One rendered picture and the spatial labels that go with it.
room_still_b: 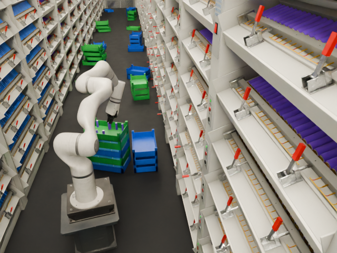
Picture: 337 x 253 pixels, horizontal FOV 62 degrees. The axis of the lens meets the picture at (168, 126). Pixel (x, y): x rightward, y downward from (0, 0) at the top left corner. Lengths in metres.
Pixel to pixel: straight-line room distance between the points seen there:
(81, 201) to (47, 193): 0.74
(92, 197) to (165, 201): 0.67
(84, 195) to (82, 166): 0.19
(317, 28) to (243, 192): 0.47
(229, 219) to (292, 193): 0.49
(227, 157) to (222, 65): 0.31
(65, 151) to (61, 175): 1.02
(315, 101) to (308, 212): 0.20
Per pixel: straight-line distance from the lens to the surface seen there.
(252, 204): 0.84
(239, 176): 0.91
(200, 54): 1.32
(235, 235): 1.02
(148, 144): 2.45
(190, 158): 1.62
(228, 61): 0.94
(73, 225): 1.74
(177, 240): 1.95
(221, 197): 1.12
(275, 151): 0.69
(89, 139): 1.47
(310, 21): 0.73
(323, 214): 0.57
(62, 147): 1.52
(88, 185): 1.64
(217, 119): 1.02
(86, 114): 1.57
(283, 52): 0.66
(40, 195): 2.41
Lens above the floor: 1.56
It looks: 31 degrees down
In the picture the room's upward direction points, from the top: straight up
